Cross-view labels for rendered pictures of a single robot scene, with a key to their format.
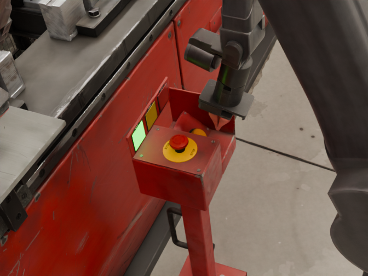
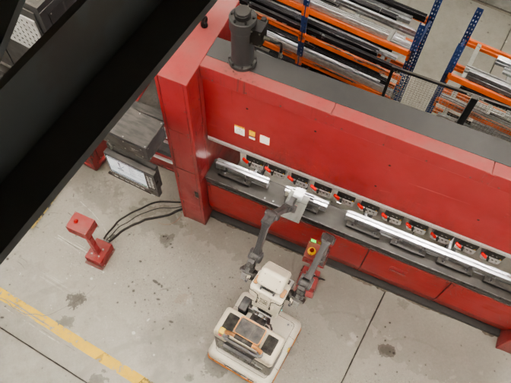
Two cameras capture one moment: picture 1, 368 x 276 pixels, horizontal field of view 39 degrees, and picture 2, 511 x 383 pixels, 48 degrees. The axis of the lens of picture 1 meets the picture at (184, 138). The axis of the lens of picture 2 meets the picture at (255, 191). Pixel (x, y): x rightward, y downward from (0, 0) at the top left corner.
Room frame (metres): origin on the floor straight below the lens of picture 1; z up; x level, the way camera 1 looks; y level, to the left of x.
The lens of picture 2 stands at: (-0.04, -1.69, 5.37)
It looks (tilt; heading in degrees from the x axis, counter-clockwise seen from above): 63 degrees down; 81
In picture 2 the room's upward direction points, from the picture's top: 3 degrees clockwise
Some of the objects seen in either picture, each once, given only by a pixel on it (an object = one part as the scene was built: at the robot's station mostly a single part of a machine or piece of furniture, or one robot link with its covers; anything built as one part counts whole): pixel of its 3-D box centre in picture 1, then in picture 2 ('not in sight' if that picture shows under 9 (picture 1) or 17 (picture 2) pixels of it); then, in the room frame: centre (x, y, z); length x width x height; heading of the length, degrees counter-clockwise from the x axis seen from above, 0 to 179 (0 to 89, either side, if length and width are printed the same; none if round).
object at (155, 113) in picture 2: not in sight; (140, 118); (-0.57, 0.89, 1.67); 0.40 x 0.24 x 0.07; 150
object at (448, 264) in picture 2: not in sight; (454, 266); (1.87, -0.29, 0.89); 0.30 x 0.05 x 0.03; 150
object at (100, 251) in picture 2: not in sight; (90, 239); (-1.23, 0.47, 0.41); 0.25 x 0.20 x 0.83; 60
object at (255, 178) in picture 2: not in sight; (242, 172); (0.22, 0.75, 0.92); 0.50 x 0.06 x 0.10; 150
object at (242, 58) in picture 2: not in sight; (254, 37); (0.30, 0.85, 2.53); 0.33 x 0.25 x 0.47; 150
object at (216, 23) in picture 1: (221, 18); (398, 271); (1.49, -0.18, 0.59); 0.15 x 0.02 x 0.07; 150
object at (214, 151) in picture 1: (185, 142); (316, 253); (0.78, 0.00, 0.75); 0.20 x 0.16 x 0.18; 151
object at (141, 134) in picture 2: not in sight; (134, 152); (-0.64, 0.69, 1.53); 0.51 x 0.25 x 0.85; 146
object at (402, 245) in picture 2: not in sight; (407, 248); (1.53, -0.08, 0.89); 0.30 x 0.05 x 0.03; 150
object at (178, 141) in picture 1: (179, 145); not in sight; (0.73, 0.01, 0.79); 0.04 x 0.04 x 0.04
